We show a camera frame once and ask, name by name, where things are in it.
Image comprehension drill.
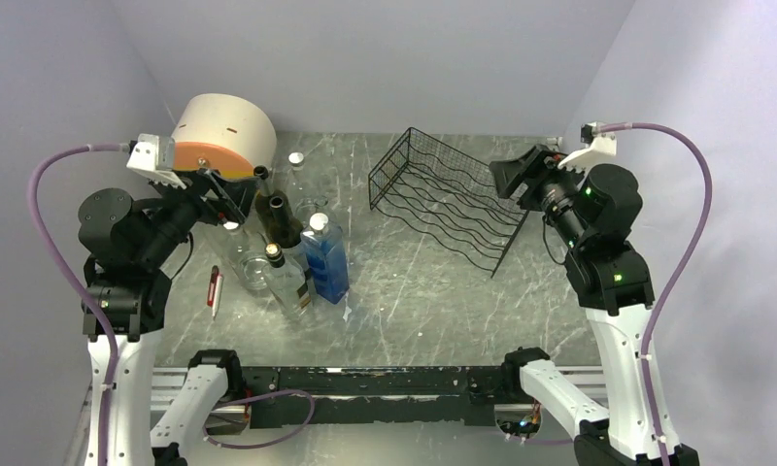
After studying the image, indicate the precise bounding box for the clear bottle white cap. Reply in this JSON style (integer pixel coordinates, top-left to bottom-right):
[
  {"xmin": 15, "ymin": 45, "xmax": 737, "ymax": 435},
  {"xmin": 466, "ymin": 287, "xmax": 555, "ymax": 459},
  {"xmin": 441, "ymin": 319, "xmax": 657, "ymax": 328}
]
[{"xmin": 205, "ymin": 222, "xmax": 268, "ymax": 292}]

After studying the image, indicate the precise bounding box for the red and white pen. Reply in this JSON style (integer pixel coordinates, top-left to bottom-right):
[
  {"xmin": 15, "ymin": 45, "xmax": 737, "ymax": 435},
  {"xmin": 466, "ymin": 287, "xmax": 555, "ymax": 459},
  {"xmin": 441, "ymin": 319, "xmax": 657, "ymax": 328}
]
[{"xmin": 207, "ymin": 265, "xmax": 223, "ymax": 320}]

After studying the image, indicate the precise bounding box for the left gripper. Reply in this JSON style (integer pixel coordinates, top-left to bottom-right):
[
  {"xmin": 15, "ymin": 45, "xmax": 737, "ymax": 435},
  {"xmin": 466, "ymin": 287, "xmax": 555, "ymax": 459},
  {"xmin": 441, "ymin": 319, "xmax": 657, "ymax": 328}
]
[{"xmin": 138, "ymin": 163, "xmax": 261, "ymax": 264}]

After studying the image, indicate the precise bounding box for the black wire wine rack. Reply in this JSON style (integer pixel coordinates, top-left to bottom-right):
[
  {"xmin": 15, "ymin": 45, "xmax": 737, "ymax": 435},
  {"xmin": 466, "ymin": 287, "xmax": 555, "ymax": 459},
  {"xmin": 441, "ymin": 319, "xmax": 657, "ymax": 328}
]
[{"xmin": 368, "ymin": 127, "xmax": 527, "ymax": 276}]

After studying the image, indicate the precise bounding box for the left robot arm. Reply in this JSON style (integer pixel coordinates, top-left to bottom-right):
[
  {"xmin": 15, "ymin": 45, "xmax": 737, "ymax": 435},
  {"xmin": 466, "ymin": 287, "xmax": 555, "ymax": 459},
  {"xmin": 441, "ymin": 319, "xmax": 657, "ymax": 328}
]
[{"xmin": 78, "ymin": 169, "xmax": 258, "ymax": 465}]

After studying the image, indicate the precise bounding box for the clear bottle gold cap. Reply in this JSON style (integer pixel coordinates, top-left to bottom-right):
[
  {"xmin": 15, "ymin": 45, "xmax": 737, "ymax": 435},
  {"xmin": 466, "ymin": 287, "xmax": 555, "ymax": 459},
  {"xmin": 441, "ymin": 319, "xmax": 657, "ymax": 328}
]
[{"xmin": 262, "ymin": 243, "xmax": 312, "ymax": 316}]

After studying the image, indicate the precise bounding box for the dark bottle black neck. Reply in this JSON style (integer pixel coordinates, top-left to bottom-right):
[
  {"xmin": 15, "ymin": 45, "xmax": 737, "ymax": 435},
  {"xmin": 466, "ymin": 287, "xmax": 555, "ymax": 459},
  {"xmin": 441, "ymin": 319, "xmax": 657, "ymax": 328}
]
[{"xmin": 253, "ymin": 165, "xmax": 274, "ymax": 198}]

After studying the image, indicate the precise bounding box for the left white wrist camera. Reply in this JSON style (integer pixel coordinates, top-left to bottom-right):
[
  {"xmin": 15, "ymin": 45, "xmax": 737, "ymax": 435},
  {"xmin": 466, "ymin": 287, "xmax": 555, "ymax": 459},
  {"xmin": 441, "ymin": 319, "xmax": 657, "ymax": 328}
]
[{"xmin": 126, "ymin": 133, "xmax": 181, "ymax": 186}]

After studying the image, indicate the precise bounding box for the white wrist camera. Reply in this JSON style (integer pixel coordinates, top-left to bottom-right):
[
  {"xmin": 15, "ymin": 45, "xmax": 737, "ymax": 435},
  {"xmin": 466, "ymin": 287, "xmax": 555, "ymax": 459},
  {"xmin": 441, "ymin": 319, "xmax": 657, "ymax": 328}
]
[
  {"xmin": 557, "ymin": 121, "xmax": 617, "ymax": 175},
  {"xmin": 126, "ymin": 133, "xmax": 181, "ymax": 186}
]

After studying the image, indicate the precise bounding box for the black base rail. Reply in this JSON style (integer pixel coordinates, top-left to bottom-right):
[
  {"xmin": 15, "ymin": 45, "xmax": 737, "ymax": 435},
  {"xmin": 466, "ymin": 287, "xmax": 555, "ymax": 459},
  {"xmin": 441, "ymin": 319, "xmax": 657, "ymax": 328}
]
[{"xmin": 150, "ymin": 365, "xmax": 615, "ymax": 433}]

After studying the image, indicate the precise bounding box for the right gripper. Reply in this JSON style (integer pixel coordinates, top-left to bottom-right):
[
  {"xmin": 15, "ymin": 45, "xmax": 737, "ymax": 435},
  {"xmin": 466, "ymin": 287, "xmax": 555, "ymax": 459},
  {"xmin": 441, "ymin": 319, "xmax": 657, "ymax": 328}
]
[{"xmin": 489, "ymin": 143, "xmax": 591, "ymax": 249}]

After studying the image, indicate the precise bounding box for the clear bottle silver cap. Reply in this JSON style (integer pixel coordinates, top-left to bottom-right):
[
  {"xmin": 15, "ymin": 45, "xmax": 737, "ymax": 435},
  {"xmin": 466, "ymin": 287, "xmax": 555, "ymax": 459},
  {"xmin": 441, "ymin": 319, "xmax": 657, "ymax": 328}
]
[{"xmin": 287, "ymin": 151, "xmax": 331, "ymax": 226}]

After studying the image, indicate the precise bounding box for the cream and orange cylinder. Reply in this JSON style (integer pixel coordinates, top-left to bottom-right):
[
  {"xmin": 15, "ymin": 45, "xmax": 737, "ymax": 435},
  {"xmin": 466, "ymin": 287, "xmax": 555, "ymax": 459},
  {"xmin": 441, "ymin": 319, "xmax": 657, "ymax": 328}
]
[{"xmin": 171, "ymin": 93, "xmax": 277, "ymax": 179}]

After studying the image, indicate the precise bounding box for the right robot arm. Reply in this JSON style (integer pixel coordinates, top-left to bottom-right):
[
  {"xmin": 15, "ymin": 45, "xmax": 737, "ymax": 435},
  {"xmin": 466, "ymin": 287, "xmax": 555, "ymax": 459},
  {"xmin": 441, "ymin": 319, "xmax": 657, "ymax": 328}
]
[{"xmin": 489, "ymin": 146, "xmax": 699, "ymax": 465}]

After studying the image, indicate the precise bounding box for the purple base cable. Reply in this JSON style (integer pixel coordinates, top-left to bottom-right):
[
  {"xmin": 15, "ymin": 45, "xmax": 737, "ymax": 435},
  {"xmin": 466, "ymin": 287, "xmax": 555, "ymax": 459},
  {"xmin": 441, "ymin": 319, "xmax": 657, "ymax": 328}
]
[{"xmin": 201, "ymin": 388, "xmax": 317, "ymax": 450}]

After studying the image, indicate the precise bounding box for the blue square bottle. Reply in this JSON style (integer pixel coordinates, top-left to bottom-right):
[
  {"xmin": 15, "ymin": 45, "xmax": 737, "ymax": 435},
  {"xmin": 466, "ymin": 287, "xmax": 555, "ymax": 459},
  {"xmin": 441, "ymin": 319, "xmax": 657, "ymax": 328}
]
[{"xmin": 301, "ymin": 213, "xmax": 350, "ymax": 304}]

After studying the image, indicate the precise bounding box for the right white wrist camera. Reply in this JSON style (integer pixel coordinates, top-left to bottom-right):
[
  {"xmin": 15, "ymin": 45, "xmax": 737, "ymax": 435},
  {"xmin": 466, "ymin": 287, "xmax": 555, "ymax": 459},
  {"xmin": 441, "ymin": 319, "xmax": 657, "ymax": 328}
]
[{"xmin": 557, "ymin": 121, "xmax": 617, "ymax": 175}]

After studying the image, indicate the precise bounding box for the dark green wine bottle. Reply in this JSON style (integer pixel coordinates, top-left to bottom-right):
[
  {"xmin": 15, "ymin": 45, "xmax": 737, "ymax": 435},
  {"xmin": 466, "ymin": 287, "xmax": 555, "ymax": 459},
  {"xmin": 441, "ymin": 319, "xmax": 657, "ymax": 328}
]
[{"xmin": 253, "ymin": 194, "xmax": 303, "ymax": 254}]

